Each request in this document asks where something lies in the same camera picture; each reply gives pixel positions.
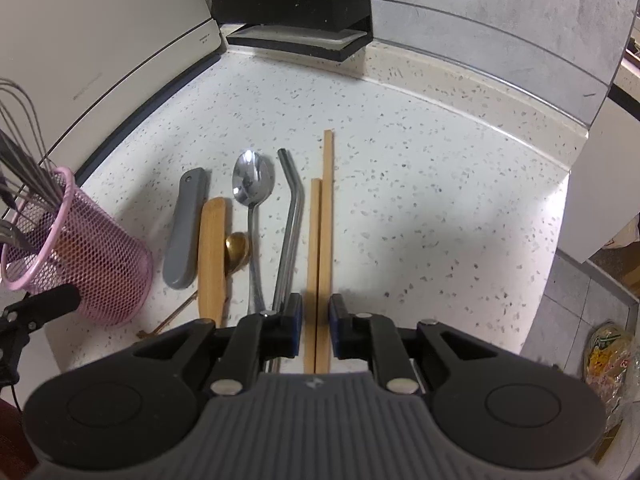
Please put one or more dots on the long wooden chopstick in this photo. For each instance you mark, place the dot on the long wooden chopstick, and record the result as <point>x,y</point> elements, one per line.
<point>327,200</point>

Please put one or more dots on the bent metal straw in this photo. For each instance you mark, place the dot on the bent metal straw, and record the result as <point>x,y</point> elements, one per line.
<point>295,200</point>

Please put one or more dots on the wooden spatula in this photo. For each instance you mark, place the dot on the wooden spatula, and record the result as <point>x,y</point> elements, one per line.
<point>212,260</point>

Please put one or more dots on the pink mesh utensil cup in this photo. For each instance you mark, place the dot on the pink mesh utensil cup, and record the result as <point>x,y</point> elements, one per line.
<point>100,270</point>

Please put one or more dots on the small gold spoon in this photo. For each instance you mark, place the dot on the small gold spoon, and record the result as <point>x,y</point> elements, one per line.
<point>237,252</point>

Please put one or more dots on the black knife block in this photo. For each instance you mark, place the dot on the black knife block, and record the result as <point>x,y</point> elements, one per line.
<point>300,0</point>

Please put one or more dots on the white countertop appliance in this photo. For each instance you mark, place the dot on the white countertop appliance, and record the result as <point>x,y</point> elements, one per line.
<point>100,50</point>

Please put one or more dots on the yellow snack packet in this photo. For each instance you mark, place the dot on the yellow snack packet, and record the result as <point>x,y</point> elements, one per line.
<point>607,355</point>

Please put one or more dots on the white cabinet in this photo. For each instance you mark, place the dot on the white cabinet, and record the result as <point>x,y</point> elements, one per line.
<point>610,170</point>

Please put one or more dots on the short wooden chopstick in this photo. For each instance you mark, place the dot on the short wooden chopstick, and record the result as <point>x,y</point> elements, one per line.
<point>313,240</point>

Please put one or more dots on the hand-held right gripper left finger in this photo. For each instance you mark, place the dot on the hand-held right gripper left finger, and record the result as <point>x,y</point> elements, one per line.
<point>297,320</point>

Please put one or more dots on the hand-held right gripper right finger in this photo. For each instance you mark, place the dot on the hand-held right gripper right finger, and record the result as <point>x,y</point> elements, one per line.
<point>333,325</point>

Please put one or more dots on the silver spoon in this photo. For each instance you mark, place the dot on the silver spoon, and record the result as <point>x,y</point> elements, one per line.
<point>252,180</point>

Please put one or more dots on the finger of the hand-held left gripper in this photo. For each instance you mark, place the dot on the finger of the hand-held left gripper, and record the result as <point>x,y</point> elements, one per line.
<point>40,305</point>

